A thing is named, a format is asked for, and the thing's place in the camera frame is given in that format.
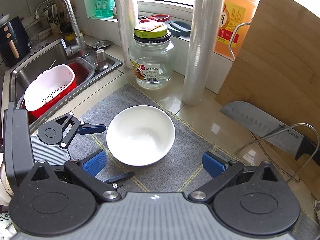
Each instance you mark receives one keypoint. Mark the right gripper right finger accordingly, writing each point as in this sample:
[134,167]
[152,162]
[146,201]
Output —
[235,183]

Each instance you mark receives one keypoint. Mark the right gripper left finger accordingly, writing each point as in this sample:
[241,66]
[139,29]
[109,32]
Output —
[72,182]

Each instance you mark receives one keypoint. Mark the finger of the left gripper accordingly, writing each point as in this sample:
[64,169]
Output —
[68,126]
[117,181]

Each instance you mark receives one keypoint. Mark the white bowl floral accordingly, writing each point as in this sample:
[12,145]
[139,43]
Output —
[140,135]

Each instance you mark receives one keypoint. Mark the grey checked dish mat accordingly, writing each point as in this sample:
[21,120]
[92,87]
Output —
[154,205]

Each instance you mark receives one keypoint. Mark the white colander basket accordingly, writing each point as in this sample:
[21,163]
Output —
[48,88]

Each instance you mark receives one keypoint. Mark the red plastic basin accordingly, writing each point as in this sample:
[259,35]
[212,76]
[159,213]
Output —
[82,72]

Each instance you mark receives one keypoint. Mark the steel soap dispenser pump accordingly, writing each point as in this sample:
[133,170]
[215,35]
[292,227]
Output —
[101,60]

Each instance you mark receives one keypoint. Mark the stainless steel sink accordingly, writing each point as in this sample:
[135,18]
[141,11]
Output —
[21,75]

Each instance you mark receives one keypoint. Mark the black air fryer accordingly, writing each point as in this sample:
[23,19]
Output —
[14,42]

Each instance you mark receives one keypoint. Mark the glass jar yellow lid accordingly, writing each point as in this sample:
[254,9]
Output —
[152,54]

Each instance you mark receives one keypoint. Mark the bamboo cutting board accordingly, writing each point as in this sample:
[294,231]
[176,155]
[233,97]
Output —
[277,67]

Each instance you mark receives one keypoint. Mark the short plastic bag roll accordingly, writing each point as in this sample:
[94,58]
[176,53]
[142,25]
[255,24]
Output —
[127,17]

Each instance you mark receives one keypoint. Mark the orange cooking oil bottle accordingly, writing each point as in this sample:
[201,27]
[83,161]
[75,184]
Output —
[234,12]

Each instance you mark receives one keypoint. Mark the tall plastic wrap roll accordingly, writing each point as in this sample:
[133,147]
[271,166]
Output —
[204,29]

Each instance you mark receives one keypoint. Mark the black handled santoku knife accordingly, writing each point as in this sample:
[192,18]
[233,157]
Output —
[261,123]

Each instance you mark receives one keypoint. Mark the metal wire board stand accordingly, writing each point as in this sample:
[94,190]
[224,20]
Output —
[289,140]

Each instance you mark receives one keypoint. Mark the red handled scissors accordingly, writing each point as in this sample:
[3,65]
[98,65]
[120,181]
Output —
[157,18]

